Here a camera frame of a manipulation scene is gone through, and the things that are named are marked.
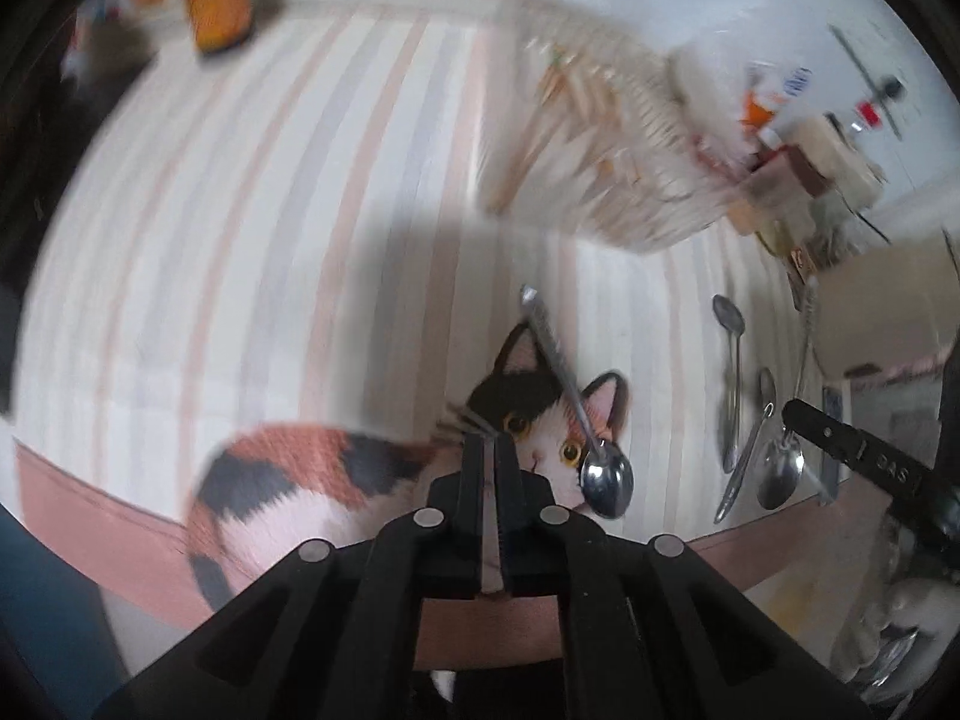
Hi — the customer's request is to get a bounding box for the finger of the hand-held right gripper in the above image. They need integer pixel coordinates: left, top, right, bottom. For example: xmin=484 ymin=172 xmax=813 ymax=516
xmin=782 ymin=399 xmax=875 ymax=475

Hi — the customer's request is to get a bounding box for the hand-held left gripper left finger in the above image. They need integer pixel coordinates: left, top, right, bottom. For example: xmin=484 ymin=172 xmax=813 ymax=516
xmin=90 ymin=435 xmax=490 ymax=720

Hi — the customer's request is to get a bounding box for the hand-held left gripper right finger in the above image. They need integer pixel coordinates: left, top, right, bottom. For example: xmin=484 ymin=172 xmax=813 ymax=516
xmin=495 ymin=435 xmax=872 ymax=720

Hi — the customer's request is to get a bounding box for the metal spoon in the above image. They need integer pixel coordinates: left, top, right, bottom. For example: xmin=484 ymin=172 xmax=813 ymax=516
xmin=711 ymin=295 xmax=746 ymax=475
xmin=712 ymin=367 xmax=779 ymax=524
xmin=756 ymin=292 xmax=818 ymax=511
xmin=520 ymin=285 xmax=635 ymax=520

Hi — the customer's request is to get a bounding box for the clear plastic bin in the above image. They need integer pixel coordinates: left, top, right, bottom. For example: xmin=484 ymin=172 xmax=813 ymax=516
xmin=478 ymin=0 xmax=752 ymax=254

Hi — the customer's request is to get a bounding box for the set of wooden chopsticks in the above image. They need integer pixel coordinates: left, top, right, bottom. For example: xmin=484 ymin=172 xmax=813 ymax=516
xmin=487 ymin=45 xmax=713 ymax=242

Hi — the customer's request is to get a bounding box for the blue smartphone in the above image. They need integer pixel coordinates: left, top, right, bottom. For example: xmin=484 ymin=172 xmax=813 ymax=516
xmin=820 ymin=386 xmax=842 ymax=505

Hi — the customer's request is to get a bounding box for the white electric kettle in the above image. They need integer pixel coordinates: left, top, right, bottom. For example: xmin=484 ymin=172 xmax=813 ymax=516
xmin=814 ymin=229 xmax=960 ymax=382

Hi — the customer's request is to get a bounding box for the small red white carton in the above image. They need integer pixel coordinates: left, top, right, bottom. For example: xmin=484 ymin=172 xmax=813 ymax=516
xmin=784 ymin=244 xmax=820 ymax=287

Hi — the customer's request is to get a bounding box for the striped cat print mat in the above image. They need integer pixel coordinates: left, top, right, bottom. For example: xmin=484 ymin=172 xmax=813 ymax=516
xmin=0 ymin=7 xmax=947 ymax=672

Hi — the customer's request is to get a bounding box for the red cap dark bottle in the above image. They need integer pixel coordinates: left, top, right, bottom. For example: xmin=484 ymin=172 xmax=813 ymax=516
xmin=853 ymin=94 xmax=892 ymax=134

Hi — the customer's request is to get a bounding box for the orange label plastic bottle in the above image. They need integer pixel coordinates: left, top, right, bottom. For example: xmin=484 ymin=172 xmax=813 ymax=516
xmin=739 ymin=66 xmax=817 ymax=137

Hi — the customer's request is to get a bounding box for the blue cabinet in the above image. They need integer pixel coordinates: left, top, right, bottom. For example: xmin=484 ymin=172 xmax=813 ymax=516
xmin=0 ymin=510 xmax=132 ymax=720

